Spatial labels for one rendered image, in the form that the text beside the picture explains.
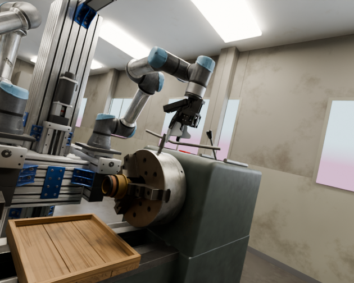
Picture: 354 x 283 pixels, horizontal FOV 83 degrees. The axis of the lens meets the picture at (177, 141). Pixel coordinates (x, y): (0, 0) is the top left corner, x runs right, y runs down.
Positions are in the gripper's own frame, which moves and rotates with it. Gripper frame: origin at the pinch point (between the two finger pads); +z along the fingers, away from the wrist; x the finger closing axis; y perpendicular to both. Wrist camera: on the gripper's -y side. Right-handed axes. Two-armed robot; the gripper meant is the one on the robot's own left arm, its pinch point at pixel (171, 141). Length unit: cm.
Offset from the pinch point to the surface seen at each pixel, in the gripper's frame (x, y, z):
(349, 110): 248, 103, -101
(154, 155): -5.2, -2.4, 7.2
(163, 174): -8.0, 5.7, 11.7
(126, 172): -9.3, -9.2, 17.3
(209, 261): 17, 30, 45
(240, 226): 42, 36, 32
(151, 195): -12.2, 6.2, 19.0
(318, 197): 245, 111, 19
